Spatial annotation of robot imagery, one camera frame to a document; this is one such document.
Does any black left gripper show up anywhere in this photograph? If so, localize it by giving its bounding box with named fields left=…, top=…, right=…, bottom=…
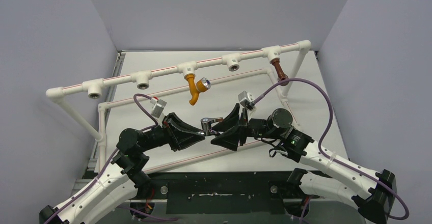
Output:
left=139, top=113, right=206, bottom=152

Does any chrome faucet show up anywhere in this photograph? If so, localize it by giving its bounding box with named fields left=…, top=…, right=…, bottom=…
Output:
left=200, top=117, right=223, bottom=136

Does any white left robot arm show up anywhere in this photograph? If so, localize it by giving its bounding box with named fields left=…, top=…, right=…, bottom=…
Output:
left=39, top=113, right=205, bottom=223

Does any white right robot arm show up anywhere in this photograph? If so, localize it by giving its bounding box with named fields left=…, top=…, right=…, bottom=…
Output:
left=201, top=104, right=397, bottom=223

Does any orange faucet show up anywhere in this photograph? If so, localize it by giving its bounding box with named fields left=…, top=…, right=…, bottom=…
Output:
left=185, top=74, right=211, bottom=106

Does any brown faucet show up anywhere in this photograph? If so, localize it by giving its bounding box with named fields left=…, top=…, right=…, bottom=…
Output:
left=270, top=58, right=288, bottom=81

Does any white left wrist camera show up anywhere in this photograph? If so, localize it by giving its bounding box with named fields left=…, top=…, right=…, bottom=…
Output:
left=150, top=97, right=167, bottom=118

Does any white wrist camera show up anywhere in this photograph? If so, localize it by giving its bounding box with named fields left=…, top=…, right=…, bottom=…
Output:
left=150, top=97, right=167, bottom=118
left=238, top=91, right=255, bottom=110

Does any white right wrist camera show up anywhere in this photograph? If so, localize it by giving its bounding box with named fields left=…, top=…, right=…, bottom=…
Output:
left=238, top=91, right=255, bottom=110

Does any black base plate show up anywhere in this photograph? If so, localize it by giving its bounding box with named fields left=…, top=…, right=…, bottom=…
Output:
left=130, top=169, right=307, bottom=214

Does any white pipe frame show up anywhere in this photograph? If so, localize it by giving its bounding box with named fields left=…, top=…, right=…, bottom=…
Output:
left=45, top=40, right=312, bottom=173

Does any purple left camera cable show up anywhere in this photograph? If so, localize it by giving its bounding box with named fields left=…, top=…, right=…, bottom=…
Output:
left=44, top=93, right=159, bottom=224

